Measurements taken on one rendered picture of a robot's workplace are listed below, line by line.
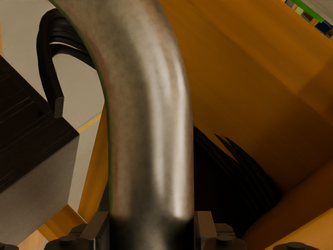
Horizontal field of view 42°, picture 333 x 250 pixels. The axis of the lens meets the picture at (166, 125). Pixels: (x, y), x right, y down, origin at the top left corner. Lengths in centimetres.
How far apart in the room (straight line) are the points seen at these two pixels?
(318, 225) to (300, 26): 23
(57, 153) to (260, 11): 37
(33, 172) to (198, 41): 34
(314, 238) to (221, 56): 20
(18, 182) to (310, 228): 45
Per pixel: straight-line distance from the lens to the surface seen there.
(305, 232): 30
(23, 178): 65
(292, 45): 43
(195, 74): 45
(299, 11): 830
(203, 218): 15
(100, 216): 16
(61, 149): 67
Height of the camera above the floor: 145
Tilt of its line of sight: 11 degrees down
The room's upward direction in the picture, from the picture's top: 133 degrees clockwise
